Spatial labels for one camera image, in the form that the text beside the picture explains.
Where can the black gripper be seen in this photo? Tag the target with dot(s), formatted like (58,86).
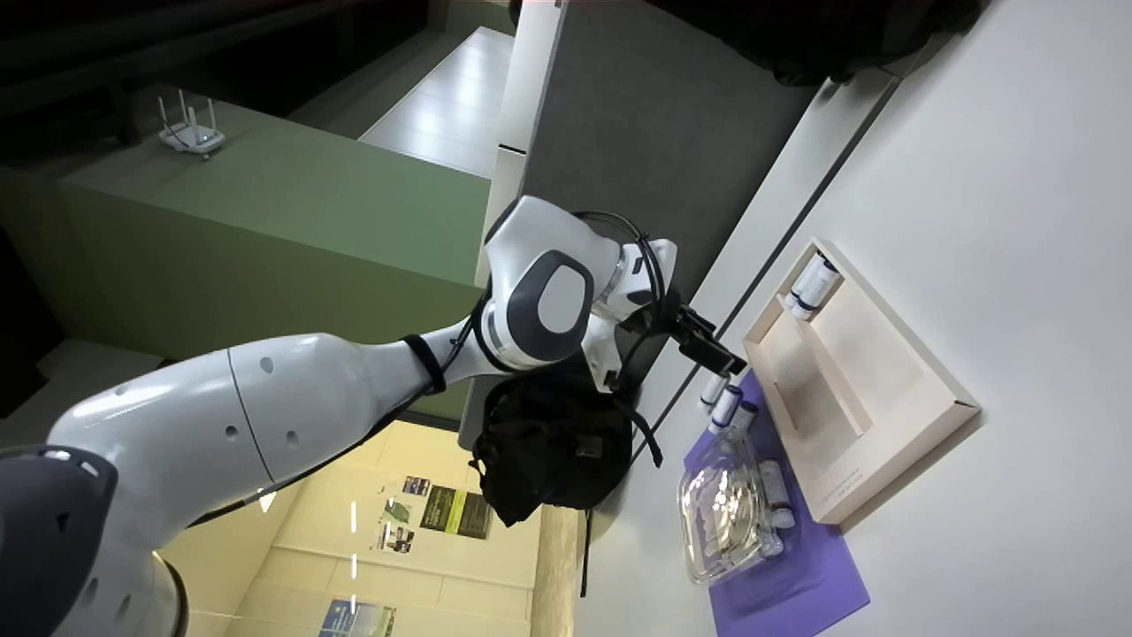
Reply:
(678,323)

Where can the white capped small bottle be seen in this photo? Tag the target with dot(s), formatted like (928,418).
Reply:
(732,408)
(712,392)
(816,284)

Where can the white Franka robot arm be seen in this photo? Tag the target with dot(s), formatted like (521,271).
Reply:
(294,414)

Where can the clear bag of white bottles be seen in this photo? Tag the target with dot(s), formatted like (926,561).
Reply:
(729,517)

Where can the light wooden tray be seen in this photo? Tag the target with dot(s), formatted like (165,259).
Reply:
(895,392)

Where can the black backpack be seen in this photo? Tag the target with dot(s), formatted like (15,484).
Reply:
(552,455)

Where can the grey desk partition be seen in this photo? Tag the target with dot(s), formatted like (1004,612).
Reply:
(673,143)

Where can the purple mat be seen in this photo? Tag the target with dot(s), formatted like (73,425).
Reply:
(816,579)

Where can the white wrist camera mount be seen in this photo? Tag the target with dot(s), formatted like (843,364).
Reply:
(605,355)

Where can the dark wall poster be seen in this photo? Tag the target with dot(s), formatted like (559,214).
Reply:
(441,507)
(477,517)

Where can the blue wall poster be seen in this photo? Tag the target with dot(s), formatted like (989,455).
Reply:
(355,616)

